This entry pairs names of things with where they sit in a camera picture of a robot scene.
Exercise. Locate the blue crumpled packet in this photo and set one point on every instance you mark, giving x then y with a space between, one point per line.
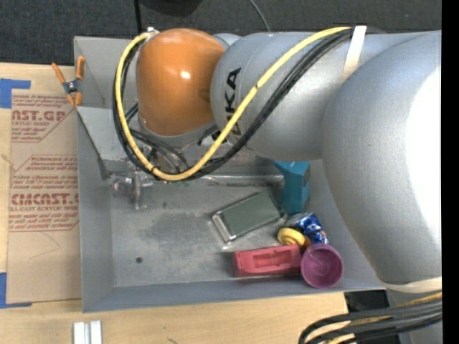
312 225

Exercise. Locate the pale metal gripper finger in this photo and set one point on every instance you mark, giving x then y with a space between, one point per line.
138 196
122 187

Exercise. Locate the purple cup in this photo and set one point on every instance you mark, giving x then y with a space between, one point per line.
321 268

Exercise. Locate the teal box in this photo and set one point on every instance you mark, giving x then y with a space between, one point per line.
294 188

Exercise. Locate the red flat block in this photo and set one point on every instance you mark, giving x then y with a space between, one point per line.
265 262

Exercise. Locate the grey metal bin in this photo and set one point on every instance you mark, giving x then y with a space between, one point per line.
172 249

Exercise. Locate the black cylinder on white bracket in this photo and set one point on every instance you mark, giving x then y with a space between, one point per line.
216 135

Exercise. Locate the grey flat block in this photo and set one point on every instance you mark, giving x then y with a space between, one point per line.
247 215

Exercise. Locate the brown cardboard board red print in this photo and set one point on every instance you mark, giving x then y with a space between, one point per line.
43 256

